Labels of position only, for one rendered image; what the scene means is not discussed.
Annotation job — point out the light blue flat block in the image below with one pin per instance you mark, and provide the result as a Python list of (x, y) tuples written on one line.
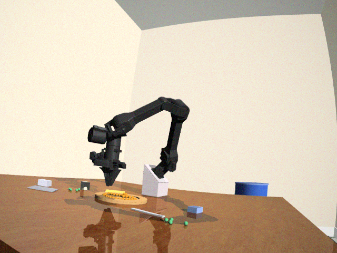
[(195, 209)]

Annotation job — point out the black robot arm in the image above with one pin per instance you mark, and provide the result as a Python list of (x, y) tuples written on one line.
[(126, 121)]

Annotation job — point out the tan round board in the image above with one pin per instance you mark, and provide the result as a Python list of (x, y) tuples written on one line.
[(140, 200)]

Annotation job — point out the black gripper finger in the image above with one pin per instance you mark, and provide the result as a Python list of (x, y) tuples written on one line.
[(117, 171), (108, 175)]

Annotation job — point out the white rectangular sheet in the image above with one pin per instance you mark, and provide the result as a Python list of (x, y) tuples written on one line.
[(42, 188)]

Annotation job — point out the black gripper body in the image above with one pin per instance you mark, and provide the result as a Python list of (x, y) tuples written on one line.
[(111, 160)]

